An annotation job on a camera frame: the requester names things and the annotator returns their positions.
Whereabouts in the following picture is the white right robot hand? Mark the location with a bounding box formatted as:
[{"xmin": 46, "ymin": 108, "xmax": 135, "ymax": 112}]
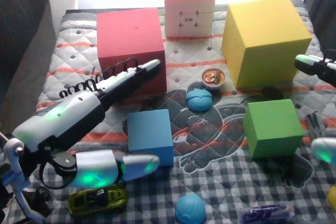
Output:
[{"xmin": 293, "ymin": 49, "xmax": 336, "ymax": 165}]

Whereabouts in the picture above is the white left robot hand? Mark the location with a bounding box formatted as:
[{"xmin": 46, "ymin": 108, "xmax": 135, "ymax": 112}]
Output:
[{"xmin": 12, "ymin": 58, "xmax": 161, "ymax": 189}]

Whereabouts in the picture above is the green foam cube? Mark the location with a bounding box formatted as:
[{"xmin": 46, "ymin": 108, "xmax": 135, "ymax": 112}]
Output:
[{"xmin": 243, "ymin": 98, "xmax": 305, "ymax": 159}]

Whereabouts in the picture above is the blue foam cube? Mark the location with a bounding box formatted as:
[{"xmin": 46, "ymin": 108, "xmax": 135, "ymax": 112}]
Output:
[{"xmin": 127, "ymin": 108, "xmax": 175, "ymax": 168}]

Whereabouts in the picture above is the large yellow foam cube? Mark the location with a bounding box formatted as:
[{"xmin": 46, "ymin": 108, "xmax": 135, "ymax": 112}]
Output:
[{"xmin": 221, "ymin": 0, "xmax": 313, "ymax": 91}]

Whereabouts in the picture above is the green toy car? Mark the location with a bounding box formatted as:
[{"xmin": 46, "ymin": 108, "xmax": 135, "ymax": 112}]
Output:
[{"xmin": 68, "ymin": 184, "xmax": 129, "ymax": 218}]

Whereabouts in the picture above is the toy noodle bowl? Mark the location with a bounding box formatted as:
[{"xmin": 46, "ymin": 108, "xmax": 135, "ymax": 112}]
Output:
[{"xmin": 201, "ymin": 67, "xmax": 226, "ymax": 90}]

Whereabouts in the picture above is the large red foam cube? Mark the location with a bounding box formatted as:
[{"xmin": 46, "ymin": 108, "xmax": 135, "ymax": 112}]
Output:
[{"xmin": 96, "ymin": 7, "xmax": 168, "ymax": 97}]

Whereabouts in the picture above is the blue toy fruit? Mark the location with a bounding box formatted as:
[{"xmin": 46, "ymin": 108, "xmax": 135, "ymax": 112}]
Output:
[
  {"xmin": 186, "ymin": 87, "xmax": 213, "ymax": 112},
  {"xmin": 175, "ymin": 192, "xmax": 206, "ymax": 224}
]

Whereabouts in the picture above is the grey quilt with bear print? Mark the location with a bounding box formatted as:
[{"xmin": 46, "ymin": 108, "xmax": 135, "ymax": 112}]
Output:
[{"xmin": 0, "ymin": 3, "xmax": 336, "ymax": 224}]

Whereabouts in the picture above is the large puzzle cube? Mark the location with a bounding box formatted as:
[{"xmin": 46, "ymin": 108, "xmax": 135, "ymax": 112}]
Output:
[{"xmin": 164, "ymin": 0, "xmax": 216, "ymax": 38}]

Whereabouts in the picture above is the yellow toy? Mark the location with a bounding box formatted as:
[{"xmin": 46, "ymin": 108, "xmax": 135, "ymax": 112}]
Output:
[{"xmin": 327, "ymin": 185, "xmax": 336, "ymax": 213}]

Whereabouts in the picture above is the purple toy syringe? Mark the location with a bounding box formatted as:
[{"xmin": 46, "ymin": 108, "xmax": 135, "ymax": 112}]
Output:
[{"xmin": 241, "ymin": 204, "xmax": 290, "ymax": 223}]

